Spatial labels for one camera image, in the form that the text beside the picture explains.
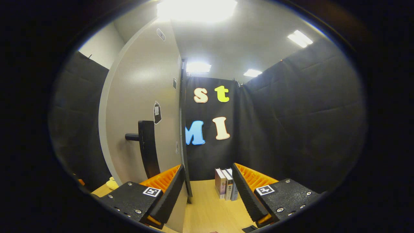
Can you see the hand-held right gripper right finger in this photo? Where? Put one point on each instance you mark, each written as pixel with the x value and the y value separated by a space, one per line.
pixel 247 197

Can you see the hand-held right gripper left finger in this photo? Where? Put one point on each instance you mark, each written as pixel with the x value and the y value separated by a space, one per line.
pixel 171 197

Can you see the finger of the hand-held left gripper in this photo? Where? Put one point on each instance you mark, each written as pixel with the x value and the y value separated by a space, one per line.
pixel 81 182

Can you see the grey cabinet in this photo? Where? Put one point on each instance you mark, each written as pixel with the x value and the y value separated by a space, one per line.
pixel 182 158

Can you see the white cabinet door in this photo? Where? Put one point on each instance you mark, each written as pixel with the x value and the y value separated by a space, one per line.
pixel 136 97

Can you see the blue grey book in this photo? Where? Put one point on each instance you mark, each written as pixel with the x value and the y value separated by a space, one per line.
pixel 235 192

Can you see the white paperback book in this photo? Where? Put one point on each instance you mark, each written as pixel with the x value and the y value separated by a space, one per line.
pixel 229 187

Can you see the cream plush toy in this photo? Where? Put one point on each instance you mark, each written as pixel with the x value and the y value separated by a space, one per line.
pixel 112 184

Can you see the black backdrop cloth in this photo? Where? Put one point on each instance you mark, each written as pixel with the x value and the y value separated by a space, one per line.
pixel 291 113

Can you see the large ceiling light panel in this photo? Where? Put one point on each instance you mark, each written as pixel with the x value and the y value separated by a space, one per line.
pixel 197 9

